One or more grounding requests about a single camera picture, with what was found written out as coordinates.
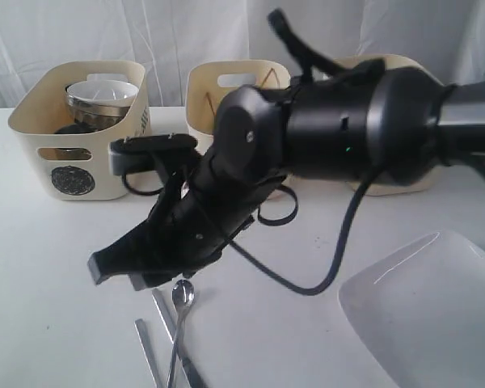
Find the cream bin with triangle mark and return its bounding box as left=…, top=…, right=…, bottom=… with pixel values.
left=185, top=60, right=291, bottom=155

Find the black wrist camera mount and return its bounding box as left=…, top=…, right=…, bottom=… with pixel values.
left=108, top=133, right=201, bottom=178

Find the steel flat-handled fork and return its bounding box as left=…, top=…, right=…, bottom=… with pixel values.
left=134, top=318, right=163, bottom=388

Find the wooden chopstick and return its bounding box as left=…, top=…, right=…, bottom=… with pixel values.
left=205, top=92, right=219, bottom=116
left=259, top=68, right=290, bottom=89

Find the white rectangular ceramic plate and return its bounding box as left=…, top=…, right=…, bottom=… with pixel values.
left=339, top=230, right=485, bottom=387

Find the white backdrop curtain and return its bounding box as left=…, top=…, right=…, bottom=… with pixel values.
left=0, top=1, right=485, bottom=108

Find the steel mug with wire handle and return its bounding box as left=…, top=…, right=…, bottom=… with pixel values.
left=54, top=123, right=94, bottom=161

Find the white ceramic bowl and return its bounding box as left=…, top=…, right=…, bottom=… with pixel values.
left=66, top=79, right=139, bottom=108

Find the steel table knife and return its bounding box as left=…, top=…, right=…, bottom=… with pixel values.
left=152, top=280, right=207, bottom=388

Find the cream bin with circle mark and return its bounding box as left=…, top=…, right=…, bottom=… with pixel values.
left=8, top=61, right=150, bottom=200

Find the steel spoon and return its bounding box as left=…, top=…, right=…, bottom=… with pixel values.
left=166, top=279, right=195, bottom=388

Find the steel bowl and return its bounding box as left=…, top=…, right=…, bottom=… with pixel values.
left=65, top=92, right=135, bottom=130

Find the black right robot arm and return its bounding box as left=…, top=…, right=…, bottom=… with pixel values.
left=87, top=62, right=485, bottom=296

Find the cream bin with square mark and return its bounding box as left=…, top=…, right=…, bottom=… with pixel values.
left=327, top=53, right=449, bottom=197

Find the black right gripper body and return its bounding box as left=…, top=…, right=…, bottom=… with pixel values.
left=154, top=161, right=291, bottom=263

